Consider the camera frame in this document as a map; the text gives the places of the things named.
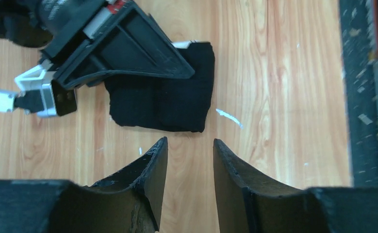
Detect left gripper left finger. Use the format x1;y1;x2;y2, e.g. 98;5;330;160
0;137;168;233

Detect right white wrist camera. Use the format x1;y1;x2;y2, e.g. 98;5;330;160
0;65;78;118

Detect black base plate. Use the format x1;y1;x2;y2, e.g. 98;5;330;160
339;0;378;187

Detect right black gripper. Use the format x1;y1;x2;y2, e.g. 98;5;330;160
37;0;195;89

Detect black underwear white waistband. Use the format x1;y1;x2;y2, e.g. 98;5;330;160
104;42;215;133

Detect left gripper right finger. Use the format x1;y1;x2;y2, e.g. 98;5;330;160
213;139;378;233

